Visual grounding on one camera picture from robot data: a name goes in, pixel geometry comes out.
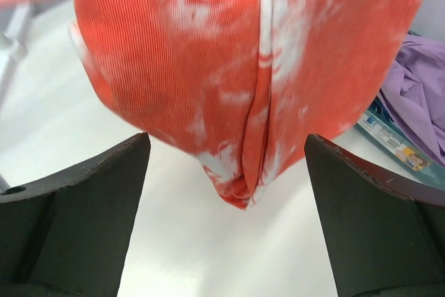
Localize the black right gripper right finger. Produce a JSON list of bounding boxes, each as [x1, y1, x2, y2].
[[305, 134, 444, 296]]

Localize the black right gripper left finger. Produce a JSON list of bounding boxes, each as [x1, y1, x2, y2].
[[1, 133, 151, 296]]

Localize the purple trousers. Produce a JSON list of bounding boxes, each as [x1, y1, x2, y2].
[[378, 34, 444, 166]]

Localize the orange trousers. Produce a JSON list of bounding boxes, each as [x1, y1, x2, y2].
[[70, 0, 423, 209]]

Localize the teal plastic basin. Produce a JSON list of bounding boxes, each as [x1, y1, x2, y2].
[[354, 109, 445, 190]]

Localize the metal clothes rack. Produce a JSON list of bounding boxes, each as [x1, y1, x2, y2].
[[1, 1, 34, 99]]

